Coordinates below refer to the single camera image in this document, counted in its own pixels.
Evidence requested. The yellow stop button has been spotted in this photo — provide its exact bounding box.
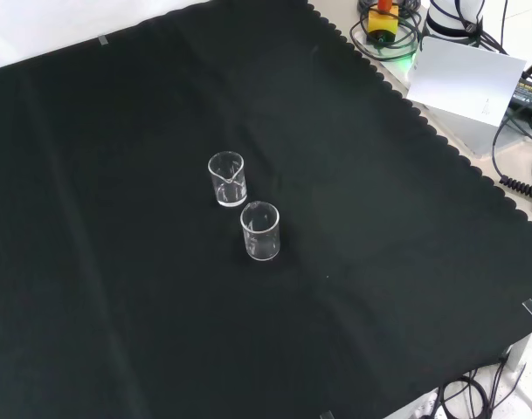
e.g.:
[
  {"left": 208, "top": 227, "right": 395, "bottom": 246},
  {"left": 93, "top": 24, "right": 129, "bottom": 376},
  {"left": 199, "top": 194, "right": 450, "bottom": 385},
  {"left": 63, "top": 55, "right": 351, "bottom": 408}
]
[{"left": 366, "top": 0, "right": 400, "bottom": 45}]

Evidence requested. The grey metal bracket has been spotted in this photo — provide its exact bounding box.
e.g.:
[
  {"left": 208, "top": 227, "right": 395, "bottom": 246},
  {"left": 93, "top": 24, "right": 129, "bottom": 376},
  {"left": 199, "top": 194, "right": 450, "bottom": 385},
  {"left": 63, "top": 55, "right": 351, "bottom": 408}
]
[{"left": 507, "top": 325, "right": 532, "bottom": 373}]

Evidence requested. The grey metal box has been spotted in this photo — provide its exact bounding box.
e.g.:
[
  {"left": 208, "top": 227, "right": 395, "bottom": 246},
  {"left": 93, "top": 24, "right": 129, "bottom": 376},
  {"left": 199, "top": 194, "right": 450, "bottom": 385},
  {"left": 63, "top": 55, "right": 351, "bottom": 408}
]
[{"left": 416, "top": 100, "right": 512, "bottom": 159}]

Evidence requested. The black power adapter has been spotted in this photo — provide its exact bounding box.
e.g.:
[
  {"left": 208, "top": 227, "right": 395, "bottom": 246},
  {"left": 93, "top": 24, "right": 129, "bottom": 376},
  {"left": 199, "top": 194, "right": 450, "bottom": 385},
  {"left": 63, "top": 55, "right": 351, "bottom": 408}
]
[{"left": 508, "top": 79, "right": 532, "bottom": 117}]

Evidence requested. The black adapter cable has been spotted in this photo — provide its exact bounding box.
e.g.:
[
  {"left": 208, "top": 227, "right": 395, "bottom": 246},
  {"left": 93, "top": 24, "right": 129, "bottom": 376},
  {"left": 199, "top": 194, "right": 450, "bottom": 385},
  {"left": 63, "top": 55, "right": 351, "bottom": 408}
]
[{"left": 491, "top": 107, "right": 532, "bottom": 181}]

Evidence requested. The black bench cloth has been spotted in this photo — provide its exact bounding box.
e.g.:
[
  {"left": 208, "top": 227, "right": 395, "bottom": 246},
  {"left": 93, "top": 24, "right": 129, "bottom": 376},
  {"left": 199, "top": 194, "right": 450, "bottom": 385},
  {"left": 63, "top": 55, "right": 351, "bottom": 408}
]
[{"left": 0, "top": 0, "right": 532, "bottom": 419}]

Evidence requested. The clear glass beaker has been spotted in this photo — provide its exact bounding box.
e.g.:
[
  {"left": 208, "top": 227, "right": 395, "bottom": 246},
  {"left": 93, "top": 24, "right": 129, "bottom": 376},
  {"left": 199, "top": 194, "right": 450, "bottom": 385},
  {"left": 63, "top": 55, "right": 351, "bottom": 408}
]
[
  {"left": 207, "top": 150, "right": 248, "bottom": 208},
  {"left": 239, "top": 201, "right": 280, "bottom": 262}
]

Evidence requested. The black looped cable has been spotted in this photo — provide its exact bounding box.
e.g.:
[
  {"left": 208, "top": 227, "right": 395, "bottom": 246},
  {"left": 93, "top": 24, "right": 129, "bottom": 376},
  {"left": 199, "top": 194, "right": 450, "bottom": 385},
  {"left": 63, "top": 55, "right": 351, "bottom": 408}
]
[{"left": 435, "top": 374, "right": 493, "bottom": 419}]

